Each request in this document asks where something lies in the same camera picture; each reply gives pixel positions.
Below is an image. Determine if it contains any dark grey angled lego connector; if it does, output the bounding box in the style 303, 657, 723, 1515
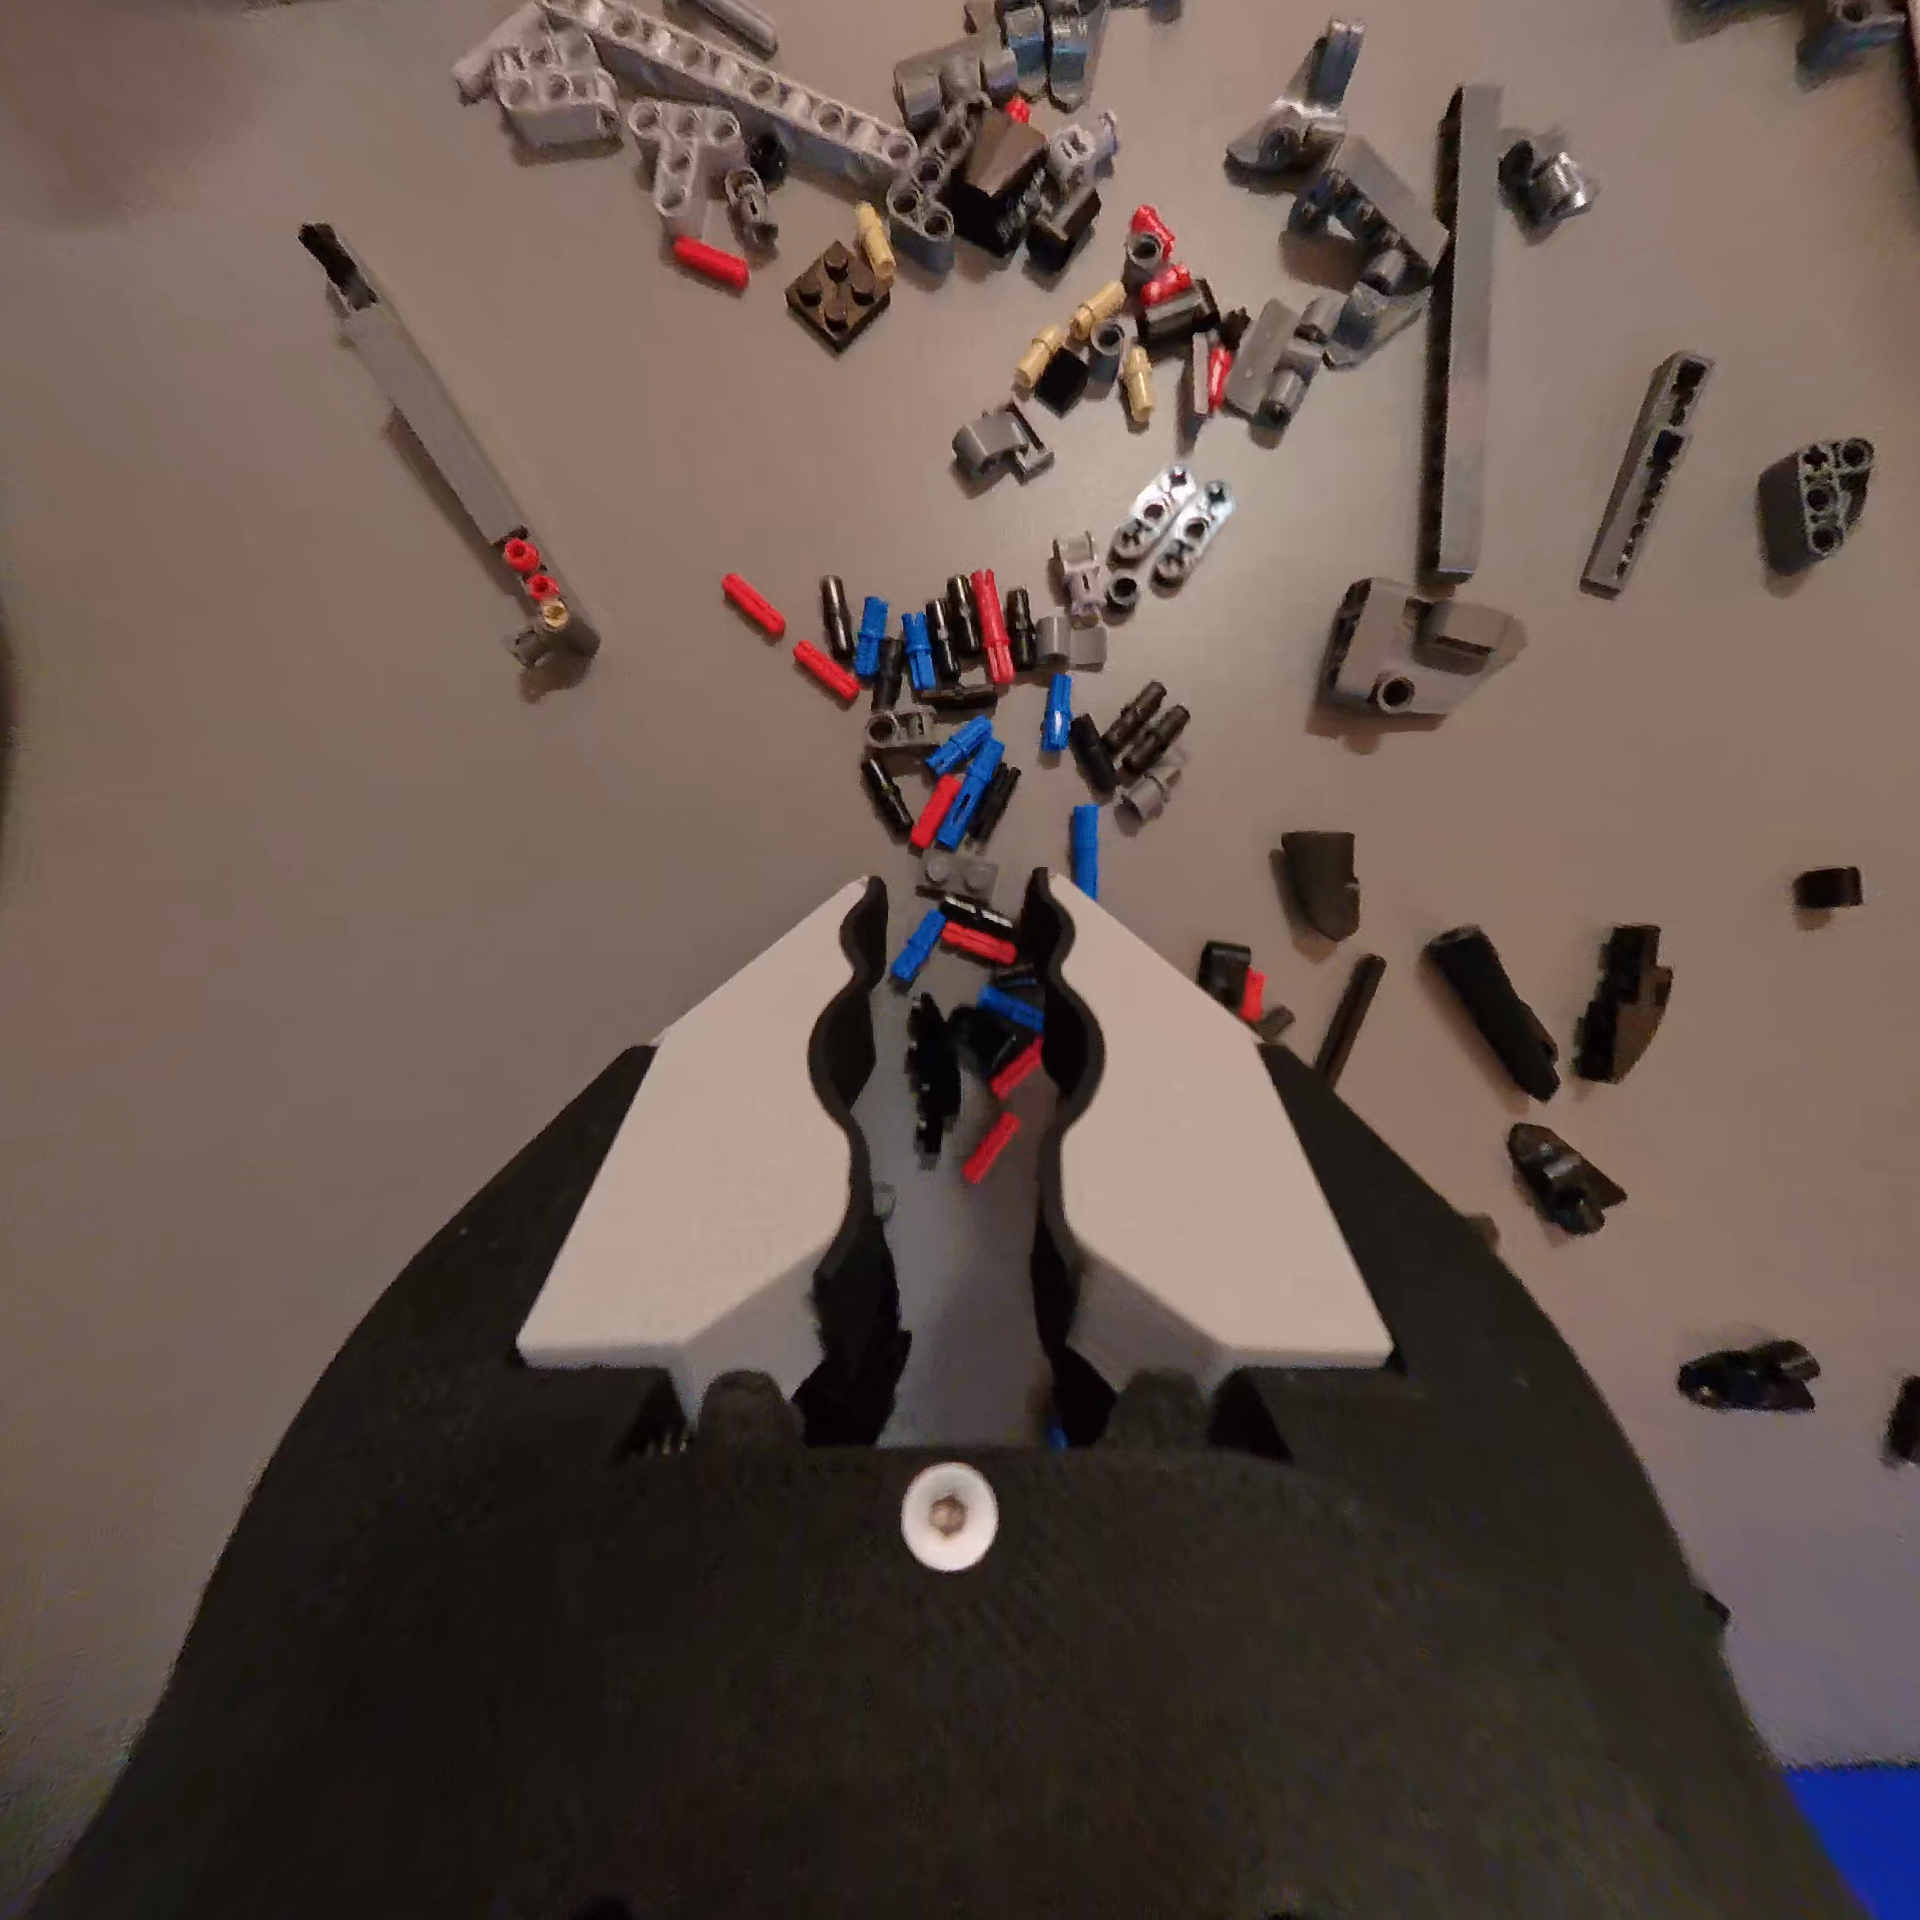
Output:
1317, 573, 1529, 722

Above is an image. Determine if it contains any group of black lego panels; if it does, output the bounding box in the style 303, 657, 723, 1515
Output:
1194, 834, 1920, 1468

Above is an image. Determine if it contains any dark grey tapered lego panel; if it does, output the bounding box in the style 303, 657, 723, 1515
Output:
1574, 350, 1713, 598

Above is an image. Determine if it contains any cluster of grey lego connectors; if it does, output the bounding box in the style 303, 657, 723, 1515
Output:
448, 0, 1609, 497

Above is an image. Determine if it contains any long dark grey lego beam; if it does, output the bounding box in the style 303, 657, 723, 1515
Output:
1417, 82, 1507, 587

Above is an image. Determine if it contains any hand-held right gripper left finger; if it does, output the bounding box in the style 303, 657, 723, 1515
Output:
517, 874, 914, 1445

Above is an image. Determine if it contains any blue plastic bin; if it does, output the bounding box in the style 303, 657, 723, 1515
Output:
1773, 1760, 1920, 1920

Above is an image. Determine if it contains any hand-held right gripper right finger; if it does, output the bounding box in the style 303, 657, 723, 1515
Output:
1021, 865, 1396, 1445

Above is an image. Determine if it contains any dark grey rounded lego liftarm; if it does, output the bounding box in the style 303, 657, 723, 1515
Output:
1757, 435, 1874, 573

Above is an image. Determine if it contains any black square lego plate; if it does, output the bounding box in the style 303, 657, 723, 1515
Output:
784, 236, 889, 355

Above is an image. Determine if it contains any grey lego beam with red pins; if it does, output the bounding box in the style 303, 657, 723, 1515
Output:
298, 222, 600, 668

